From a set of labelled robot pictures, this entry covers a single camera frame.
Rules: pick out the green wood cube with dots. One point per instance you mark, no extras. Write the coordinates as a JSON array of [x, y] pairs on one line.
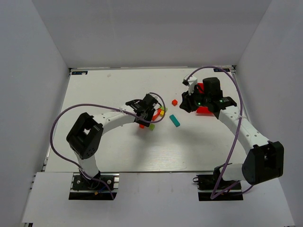
[[151, 127]]

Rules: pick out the blue table sticker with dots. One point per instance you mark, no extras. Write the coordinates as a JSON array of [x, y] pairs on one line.
[[79, 72], [221, 70]]

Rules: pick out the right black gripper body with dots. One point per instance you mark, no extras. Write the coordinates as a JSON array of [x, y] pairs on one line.
[[187, 104]]

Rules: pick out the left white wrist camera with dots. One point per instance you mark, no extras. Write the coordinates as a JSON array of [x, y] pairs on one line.
[[153, 100]]

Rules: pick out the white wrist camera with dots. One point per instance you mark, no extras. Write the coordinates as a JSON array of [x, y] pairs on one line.
[[190, 82], [153, 100]]

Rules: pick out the red arch wood block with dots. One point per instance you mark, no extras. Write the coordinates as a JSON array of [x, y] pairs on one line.
[[155, 116]]

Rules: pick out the red plastic bin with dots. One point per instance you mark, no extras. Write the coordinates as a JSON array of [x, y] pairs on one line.
[[202, 110]]

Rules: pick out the right blue table sticker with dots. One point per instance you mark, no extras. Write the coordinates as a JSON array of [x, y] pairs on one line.
[[221, 70]]

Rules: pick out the red wood cube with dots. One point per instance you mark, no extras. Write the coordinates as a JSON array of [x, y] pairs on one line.
[[174, 102]]

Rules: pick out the left blue table sticker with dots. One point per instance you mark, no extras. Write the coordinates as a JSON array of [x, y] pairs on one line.
[[79, 72]]

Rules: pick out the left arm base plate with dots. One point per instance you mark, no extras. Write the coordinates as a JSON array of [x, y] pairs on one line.
[[87, 190]]

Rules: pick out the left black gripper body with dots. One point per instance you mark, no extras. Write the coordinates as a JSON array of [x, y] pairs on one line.
[[146, 113]]

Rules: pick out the teal flat wood block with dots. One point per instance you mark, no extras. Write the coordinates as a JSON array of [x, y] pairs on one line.
[[174, 120]]

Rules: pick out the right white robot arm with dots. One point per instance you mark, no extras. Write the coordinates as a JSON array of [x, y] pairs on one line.
[[264, 159]]

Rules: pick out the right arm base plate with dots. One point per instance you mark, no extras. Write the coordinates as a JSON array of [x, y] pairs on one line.
[[206, 183]]

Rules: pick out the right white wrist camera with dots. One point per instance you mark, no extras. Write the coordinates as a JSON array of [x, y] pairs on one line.
[[190, 82]]

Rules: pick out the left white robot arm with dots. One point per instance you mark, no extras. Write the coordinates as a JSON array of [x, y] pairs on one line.
[[85, 136]]

